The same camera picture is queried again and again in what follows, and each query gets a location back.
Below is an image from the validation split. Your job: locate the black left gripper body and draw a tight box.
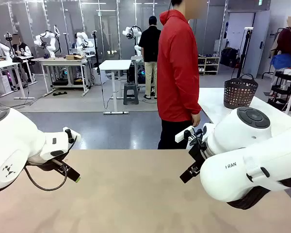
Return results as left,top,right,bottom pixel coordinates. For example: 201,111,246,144
26,158,69,173

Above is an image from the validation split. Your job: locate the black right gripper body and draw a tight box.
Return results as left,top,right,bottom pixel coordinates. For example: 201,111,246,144
188,135,209,168

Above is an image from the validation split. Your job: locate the dark perforated laundry basket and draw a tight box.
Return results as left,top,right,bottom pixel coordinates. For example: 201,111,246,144
223,73,259,109

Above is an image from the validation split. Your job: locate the person's right forearm red sleeve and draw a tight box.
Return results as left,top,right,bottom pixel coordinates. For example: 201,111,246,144
187,91,202,116

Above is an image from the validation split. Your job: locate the large white table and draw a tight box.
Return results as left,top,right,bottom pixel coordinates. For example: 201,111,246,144
198,87,291,144

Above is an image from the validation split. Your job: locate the person in red jacket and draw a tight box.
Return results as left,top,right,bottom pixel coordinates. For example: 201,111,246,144
157,0,202,150

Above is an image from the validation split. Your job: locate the wooden shoe shelf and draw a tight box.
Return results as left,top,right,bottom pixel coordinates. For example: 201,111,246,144
198,54,221,76

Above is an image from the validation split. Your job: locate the grey plastic stool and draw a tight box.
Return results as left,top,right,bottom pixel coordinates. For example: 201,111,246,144
123,82,140,106

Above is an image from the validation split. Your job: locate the computer tower with coloured lights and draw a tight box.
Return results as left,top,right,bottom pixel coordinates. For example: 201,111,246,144
135,68,146,83

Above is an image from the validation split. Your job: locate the black suitcase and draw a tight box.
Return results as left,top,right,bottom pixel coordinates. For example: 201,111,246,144
220,47,240,67

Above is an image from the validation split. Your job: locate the white robot workbench table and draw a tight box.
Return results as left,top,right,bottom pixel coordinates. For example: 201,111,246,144
38,56,89,97

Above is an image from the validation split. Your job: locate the black trolley cart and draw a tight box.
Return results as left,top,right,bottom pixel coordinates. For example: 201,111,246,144
269,70,291,108

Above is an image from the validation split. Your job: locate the white desk with metal legs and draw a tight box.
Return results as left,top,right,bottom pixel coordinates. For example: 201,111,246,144
0,56,36,100

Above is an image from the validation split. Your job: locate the black tripod stand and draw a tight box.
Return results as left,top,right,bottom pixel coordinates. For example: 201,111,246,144
236,27,254,79

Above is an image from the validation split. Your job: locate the brown cardboard box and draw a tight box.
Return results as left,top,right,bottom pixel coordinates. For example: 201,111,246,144
65,54,85,61

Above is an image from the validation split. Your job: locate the small white standing desk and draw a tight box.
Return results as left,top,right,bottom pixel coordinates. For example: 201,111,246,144
98,59,132,115

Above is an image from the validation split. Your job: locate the seated person black white jacket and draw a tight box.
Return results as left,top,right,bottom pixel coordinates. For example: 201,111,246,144
11,33,36,83

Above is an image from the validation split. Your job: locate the person in black shirt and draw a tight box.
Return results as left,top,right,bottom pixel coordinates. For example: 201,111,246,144
138,16,162,100

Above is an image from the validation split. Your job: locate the blue garment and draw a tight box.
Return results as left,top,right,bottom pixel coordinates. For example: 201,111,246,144
270,53,291,70

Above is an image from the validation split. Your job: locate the dark red garment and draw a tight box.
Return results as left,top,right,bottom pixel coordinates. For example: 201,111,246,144
275,28,291,62

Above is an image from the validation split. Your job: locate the thin black right camera cable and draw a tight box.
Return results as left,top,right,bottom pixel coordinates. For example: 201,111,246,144
193,128,210,147

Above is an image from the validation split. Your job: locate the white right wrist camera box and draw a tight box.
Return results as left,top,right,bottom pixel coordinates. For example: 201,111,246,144
175,125,195,144

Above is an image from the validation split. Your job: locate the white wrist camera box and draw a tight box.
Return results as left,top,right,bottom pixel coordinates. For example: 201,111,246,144
63,126,81,144
175,125,195,144

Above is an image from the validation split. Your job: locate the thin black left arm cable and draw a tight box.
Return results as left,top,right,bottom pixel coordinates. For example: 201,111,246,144
23,166,69,192

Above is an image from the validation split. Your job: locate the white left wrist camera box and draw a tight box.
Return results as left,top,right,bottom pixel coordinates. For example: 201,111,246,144
63,126,81,144

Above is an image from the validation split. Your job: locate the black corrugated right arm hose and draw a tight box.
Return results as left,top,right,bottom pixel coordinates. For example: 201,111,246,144
226,178,291,210

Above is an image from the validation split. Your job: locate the black camera pole stand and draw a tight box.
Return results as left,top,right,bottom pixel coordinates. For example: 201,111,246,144
92,30,101,74

